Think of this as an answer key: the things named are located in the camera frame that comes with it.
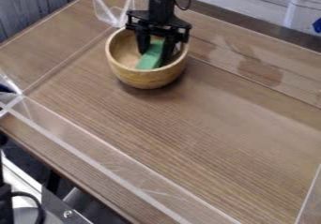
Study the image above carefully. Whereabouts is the clear acrylic corner bracket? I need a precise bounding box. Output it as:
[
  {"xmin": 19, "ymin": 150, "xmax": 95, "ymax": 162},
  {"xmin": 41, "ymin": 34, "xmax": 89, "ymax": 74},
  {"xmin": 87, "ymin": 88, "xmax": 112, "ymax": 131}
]
[{"xmin": 91, "ymin": 0, "xmax": 135, "ymax": 28}]

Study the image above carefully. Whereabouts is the metal bracket with screw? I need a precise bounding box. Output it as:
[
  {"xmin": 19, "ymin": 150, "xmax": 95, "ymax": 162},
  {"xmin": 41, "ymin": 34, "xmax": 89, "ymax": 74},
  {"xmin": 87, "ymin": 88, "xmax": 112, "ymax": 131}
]
[{"xmin": 41, "ymin": 193, "xmax": 92, "ymax": 224}]

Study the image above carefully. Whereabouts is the clear acrylic table fence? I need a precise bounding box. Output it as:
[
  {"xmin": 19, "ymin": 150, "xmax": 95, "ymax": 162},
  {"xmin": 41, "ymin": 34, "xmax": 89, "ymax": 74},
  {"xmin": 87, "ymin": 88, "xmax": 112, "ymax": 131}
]
[{"xmin": 0, "ymin": 0, "xmax": 321, "ymax": 224}]

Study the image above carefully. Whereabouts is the brown wooden bowl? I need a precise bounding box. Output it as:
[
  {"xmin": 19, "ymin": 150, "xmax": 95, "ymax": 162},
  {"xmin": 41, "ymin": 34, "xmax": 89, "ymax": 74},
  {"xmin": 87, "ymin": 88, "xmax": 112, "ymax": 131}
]
[{"xmin": 105, "ymin": 28, "xmax": 190, "ymax": 89}]

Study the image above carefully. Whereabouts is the black cable loop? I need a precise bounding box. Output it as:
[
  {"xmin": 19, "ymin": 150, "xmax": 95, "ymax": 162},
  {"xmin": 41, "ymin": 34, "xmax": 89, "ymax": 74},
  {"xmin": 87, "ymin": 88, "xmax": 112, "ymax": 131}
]
[{"xmin": 9, "ymin": 191, "xmax": 47, "ymax": 224}]

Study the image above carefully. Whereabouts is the white bucket in background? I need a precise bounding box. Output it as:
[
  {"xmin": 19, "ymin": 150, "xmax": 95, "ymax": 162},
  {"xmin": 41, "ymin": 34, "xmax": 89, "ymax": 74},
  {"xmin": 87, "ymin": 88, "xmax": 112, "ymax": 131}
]
[{"xmin": 283, "ymin": 0, "xmax": 321, "ymax": 37}]

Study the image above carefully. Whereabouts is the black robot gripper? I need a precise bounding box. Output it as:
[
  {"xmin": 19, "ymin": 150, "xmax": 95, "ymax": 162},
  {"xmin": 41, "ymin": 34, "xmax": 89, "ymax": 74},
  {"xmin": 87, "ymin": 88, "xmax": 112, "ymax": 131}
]
[{"xmin": 126, "ymin": 0, "xmax": 191, "ymax": 66}]

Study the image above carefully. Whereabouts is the green rectangular block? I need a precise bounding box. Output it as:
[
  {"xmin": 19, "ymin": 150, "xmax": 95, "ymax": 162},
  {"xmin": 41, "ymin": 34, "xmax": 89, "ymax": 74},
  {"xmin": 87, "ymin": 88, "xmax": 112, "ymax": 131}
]
[{"xmin": 135, "ymin": 39, "xmax": 164, "ymax": 69}]

